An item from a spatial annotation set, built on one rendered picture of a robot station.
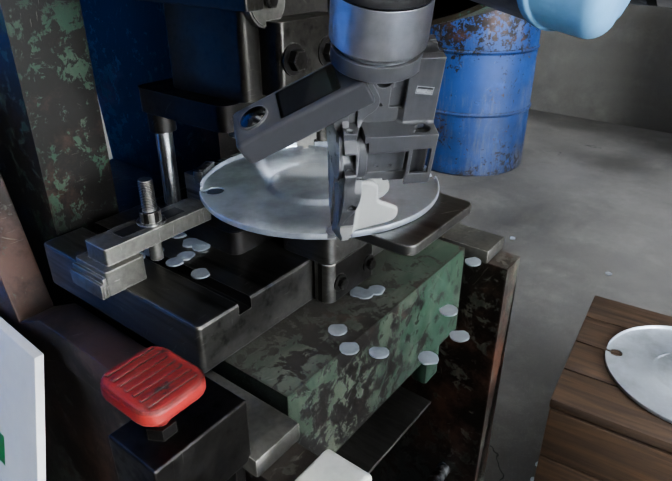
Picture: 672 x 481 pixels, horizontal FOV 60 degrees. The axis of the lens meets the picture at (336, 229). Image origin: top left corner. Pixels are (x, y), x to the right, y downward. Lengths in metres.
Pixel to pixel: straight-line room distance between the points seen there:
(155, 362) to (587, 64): 3.71
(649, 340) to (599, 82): 2.85
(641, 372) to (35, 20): 1.09
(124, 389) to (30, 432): 0.45
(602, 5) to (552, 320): 1.62
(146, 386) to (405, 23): 0.32
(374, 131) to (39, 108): 0.47
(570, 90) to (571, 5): 3.72
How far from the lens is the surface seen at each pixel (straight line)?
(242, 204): 0.68
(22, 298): 0.91
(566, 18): 0.36
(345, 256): 0.72
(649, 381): 1.20
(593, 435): 1.12
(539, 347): 1.80
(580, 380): 1.16
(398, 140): 0.48
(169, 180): 0.80
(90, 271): 0.69
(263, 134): 0.46
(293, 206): 0.67
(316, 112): 0.46
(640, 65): 3.95
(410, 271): 0.81
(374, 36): 0.42
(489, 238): 0.92
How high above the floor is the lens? 1.06
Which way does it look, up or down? 27 degrees down
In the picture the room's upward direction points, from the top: straight up
